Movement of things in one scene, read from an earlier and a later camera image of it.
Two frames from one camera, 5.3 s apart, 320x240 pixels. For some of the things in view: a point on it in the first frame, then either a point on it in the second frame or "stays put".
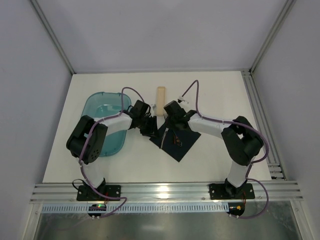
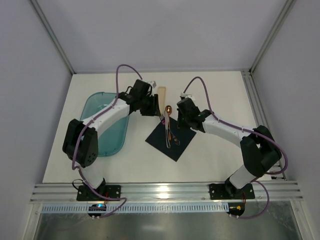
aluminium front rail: x=166 y=192 stays put
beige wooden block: x=161 y=97 stays put
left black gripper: x=149 y=125 -> x=152 y=105
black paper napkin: x=174 y=142 stays put
